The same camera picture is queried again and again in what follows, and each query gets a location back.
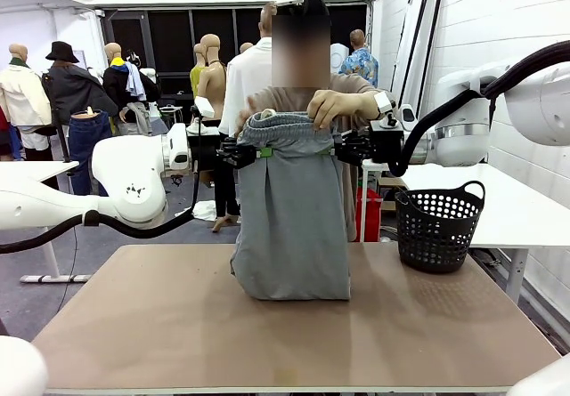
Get black framed white panel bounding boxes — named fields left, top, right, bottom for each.
left=389, top=0, right=431, bottom=103
left=411, top=0, right=445, bottom=86

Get mannequin in white shirt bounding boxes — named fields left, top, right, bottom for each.
left=218, top=3, right=275, bottom=139

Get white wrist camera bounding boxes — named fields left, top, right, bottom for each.
left=194, top=96, right=216, bottom=120
left=373, top=91, right=396, bottom=124

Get black cap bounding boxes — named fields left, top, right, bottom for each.
left=273, top=0, right=331, bottom=17

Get person's right hand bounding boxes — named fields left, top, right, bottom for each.
left=240, top=95, right=265, bottom=130

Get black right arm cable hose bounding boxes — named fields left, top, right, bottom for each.
left=390, top=39, right=570, bottom=178

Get black framed window front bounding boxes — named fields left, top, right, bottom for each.
left=100, top=0, right=374, bottom=99

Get grey training pants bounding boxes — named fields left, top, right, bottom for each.
left=230, top=109, right=353, bottom=302

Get white cloth on floor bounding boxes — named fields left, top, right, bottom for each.
left=175, top=200, right=219, bottom=223

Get mannequin in cream jacket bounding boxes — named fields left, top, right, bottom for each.
left=0, top=43, right=53, bottom=152

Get blue jeans half mannequin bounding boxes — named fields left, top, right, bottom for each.
left=68, top=107, right=113, bottom=197

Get person's left forearm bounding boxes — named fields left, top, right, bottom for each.
left=349, top=92, right=379, bottom=121

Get mannequin with yellow collar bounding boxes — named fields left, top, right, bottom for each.
left=102, top=42, right=157, bottom=137

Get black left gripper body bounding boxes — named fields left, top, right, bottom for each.
left=186, top=133, right=226, bottom=173

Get person in beige sweater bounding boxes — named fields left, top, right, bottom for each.
left=235, top=0, right=393, bottom=242

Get mannequin in yellow top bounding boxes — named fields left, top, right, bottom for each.
left=190, top=43, right=210, bottom=100

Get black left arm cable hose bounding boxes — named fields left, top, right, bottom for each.
left=0, top=118, right=204, bottom=255

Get red bin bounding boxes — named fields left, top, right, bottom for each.
left=355, top=186, right=384, bottom=243

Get person's left hand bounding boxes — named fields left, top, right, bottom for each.
left=306, top=90, right=355, bottom=132

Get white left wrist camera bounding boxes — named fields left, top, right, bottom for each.
left=194, top=96, right=216, bottom=120

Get white stool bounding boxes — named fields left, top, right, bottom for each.
left=159, top=105, right=187, bottom=125

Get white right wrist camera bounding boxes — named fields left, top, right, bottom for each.
left=373, top=91, right=396, bottom=124

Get mannequin with black hat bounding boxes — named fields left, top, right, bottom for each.
left=41, top=41, right=119, bottom=125

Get bare mannequin in black trousers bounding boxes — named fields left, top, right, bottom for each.
left=194, top=34, right=241, bottom=233

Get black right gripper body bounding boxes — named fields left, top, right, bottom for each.
left=368, top=127, right=404, bottom=165

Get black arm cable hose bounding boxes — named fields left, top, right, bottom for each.
left=390, top=39, right=570, bottom=178
left=0, top=118, right=204, bottom=255

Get black perforated plastic basket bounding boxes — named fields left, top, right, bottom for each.
left=395, top=181, right=486, bottom=275

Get mannequin in blue floral shirt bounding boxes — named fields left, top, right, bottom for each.
left=338, top=29, right=380, bottom=90

